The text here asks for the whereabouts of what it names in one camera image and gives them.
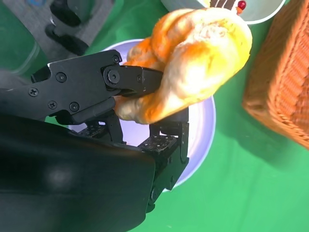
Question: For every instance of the green tablecloth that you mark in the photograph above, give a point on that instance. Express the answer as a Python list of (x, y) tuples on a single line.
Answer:
[(229, 193)]

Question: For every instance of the grey-green round bowl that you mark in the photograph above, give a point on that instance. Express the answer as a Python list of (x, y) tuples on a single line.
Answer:
[(263, 12)]

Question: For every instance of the chocolate layer cake slice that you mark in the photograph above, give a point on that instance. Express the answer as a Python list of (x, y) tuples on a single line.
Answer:
[(224, 3)]

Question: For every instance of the pale lavender round plate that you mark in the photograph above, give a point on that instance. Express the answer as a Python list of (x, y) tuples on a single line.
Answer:
[(202, 135)]

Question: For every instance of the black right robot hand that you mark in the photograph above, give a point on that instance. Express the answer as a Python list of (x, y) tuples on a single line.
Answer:
[(72, 169)]

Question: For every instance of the orange wicker basket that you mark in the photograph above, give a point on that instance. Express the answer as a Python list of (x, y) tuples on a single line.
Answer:
[(282, 84)]

